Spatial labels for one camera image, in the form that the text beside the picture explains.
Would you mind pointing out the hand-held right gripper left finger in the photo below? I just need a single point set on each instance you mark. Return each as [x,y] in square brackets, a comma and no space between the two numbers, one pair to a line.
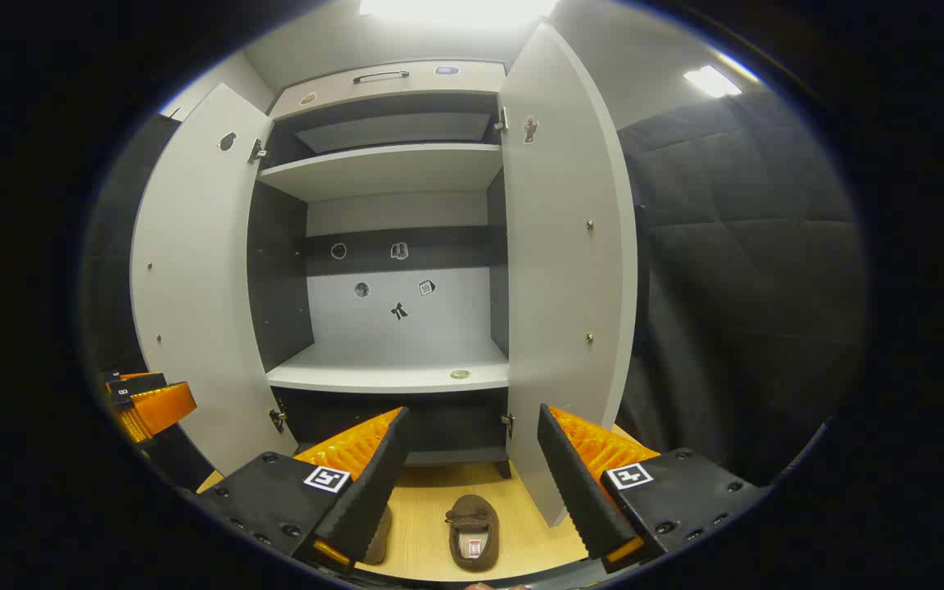
[369,492]

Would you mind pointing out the light wooden platform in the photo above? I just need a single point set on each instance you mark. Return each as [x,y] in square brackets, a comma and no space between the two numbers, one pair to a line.
[431,524]

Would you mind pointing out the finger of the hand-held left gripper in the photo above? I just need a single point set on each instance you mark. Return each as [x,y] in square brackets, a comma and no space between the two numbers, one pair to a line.
[161,408]

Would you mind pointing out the grey cabinet drawer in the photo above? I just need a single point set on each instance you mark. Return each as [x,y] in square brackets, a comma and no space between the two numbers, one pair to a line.
[456,82]

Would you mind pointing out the grey shoe cabinet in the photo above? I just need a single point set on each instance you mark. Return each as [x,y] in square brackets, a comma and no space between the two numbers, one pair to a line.
[390,172]

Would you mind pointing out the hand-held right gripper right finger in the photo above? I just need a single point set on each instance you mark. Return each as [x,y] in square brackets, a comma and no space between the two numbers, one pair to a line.
[578,492]

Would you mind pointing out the brown fuzzy shoe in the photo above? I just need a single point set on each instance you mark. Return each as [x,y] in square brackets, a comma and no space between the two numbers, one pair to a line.
[382,537]
[472,528]

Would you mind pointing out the ceiling light panel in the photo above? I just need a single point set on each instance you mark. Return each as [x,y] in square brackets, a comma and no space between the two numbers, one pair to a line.
[456,6]
[711,80]

